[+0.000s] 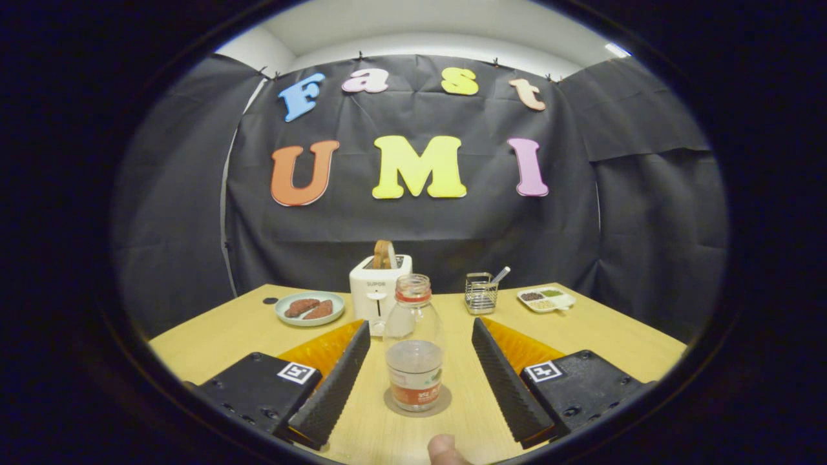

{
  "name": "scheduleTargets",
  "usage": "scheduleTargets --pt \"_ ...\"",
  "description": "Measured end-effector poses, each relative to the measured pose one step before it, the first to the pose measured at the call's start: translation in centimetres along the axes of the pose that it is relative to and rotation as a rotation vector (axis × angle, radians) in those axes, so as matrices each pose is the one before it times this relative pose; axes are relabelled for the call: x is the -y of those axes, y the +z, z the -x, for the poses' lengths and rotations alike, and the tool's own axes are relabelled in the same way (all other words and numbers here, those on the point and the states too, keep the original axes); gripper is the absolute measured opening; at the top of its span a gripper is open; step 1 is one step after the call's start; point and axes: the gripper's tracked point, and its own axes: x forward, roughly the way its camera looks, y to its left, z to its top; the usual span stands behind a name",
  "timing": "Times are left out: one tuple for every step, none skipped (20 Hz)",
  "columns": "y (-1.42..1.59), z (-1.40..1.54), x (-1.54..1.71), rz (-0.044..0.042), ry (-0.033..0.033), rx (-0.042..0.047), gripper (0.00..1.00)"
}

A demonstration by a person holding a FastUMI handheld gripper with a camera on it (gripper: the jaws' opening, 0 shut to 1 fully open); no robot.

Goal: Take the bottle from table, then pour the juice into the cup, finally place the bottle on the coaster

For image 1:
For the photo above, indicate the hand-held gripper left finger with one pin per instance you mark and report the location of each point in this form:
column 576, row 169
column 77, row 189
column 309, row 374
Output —
column 336, row 384

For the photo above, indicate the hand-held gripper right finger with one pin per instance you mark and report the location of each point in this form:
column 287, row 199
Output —
column 507, row 381

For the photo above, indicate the round brown coaster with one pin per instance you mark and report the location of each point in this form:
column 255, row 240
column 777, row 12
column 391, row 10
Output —
column 444, row 403

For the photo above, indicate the clear plastic juice bottle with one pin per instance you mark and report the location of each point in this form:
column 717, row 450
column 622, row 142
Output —
column 414, row 374

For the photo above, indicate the pale green plate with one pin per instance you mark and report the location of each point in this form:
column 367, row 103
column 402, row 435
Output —
column 310, row 321

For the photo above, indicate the brown meat piece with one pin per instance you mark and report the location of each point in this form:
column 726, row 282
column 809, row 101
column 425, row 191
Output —
column 298, row 307
column 321, row 310

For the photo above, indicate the wooden table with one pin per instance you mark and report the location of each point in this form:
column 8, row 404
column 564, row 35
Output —
column 581, row 336

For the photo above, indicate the white divided spice dish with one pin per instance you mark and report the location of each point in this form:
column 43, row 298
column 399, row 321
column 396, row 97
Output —
column 546, row 300

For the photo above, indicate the white toaster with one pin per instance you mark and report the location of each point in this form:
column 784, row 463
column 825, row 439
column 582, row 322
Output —
column 368, row 290

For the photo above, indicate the metal spoon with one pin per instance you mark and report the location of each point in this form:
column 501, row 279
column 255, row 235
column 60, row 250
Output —
column 502, row 274

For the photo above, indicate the brown toast slice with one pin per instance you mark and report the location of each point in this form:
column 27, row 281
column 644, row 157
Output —
column 383, row 255

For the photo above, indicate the black backdrop cloth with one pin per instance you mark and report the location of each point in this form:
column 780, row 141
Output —
column 420, row 226

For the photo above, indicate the small ceiling light panel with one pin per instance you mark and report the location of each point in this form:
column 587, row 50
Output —
column 617, row 50

